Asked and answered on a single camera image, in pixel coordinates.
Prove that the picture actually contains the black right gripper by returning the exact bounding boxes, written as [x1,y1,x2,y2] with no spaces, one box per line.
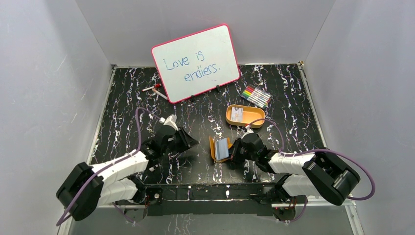
[222,138,257,163]

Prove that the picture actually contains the orange leather card holder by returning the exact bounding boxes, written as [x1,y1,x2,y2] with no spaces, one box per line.
[209,137,232,163]

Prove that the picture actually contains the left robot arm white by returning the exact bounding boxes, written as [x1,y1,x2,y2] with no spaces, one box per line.
[56,125,199,224]

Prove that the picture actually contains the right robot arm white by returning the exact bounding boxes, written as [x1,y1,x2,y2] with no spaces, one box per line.
[229,133,361,206]

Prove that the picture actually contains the credit card in tray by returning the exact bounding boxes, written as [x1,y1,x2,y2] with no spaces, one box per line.
[231,107,243,122]

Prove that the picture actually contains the orange oval tray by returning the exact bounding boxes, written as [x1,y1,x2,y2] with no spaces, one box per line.
[226,104,265,127]

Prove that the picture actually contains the white marker brown tip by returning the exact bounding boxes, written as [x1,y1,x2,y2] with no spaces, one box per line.
[152,89,168,100]

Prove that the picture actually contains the pack of coloured markers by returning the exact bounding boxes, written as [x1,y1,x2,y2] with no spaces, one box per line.
[240,84,272,109]

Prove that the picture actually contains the white marker red cap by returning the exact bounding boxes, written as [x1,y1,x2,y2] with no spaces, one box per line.
[142,83,161,92]

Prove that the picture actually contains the pink framed whiteboard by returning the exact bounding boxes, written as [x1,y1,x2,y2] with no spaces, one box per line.
[151,24,240,104]

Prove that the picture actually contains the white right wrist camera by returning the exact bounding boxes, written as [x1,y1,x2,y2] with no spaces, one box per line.
[243,125,254,137]

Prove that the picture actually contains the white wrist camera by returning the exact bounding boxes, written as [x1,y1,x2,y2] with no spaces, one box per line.
[243,125,254,137]
[159,114,178,131]

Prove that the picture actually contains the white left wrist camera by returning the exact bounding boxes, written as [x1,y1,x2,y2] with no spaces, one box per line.
[159,114,178,131]

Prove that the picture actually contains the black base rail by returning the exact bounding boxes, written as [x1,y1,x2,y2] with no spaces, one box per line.
[113,183,309,218]

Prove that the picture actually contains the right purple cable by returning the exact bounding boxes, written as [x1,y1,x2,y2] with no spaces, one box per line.
[246,118,376,201]

